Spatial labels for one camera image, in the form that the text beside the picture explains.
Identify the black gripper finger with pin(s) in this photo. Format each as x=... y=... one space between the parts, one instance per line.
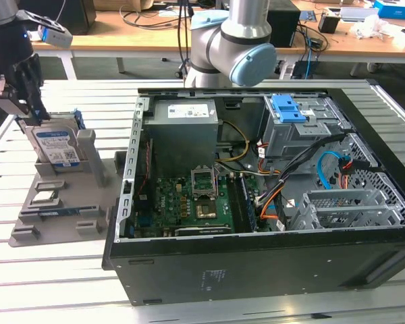
x=28 y=84

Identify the hard disk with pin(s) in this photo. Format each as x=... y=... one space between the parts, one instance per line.
x=54 y=145

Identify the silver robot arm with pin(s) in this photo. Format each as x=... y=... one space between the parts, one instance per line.
x=243 y=27

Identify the metal disk bay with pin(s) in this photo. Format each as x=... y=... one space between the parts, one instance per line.
x=341 y=206

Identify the large black computer box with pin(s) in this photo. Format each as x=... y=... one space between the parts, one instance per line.
x=82 y=17

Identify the wooden desk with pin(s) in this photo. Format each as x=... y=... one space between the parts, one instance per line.
x=121 y=37
x=357 y=45

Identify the silver CPU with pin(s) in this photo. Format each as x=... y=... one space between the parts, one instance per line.
x=44 y=196

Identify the grey parts rack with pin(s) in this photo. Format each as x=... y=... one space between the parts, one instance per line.
x=74 y=189

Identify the brown cardboard box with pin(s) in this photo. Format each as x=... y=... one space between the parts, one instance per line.
x=114 y=4

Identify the loose blue RAM stick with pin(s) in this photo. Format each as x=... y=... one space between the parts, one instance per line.
x=59 y=212

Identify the grey power supply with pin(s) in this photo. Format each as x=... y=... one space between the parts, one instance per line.
x=179 y=141

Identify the green motherboard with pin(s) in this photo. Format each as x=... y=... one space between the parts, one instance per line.
x=168 y=209

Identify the CPU socket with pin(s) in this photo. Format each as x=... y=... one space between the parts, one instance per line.
x=206 y=196

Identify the square brass chipset chip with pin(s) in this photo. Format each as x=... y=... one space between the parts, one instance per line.
x=206 y=211

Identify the black graphics card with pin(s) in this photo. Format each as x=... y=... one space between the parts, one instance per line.
x=202 y=232

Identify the black RAM slot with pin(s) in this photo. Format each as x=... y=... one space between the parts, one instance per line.
x=234 y=202

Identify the blue installed RAM stick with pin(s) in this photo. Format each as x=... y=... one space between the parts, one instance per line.
x=249 y=209

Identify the blue plastic bay latch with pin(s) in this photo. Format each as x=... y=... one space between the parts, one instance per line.
x=287 y=108

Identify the black speaker box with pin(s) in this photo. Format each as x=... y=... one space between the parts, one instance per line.
x=287 y=30

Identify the black PC case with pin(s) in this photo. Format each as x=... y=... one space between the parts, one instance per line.
x=256 y=270

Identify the metal drive cage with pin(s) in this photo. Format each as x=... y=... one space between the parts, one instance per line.
x=320 y=135

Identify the small black container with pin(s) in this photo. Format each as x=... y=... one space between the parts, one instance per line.
x=328 y=24

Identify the flat grey box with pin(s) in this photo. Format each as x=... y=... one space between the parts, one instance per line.
x=361 y=14

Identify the crumpled clear plastic wrap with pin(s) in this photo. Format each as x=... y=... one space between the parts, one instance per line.
x=371 y=27

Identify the blue cardboard box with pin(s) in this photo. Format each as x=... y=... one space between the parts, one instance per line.
x=395 y=10

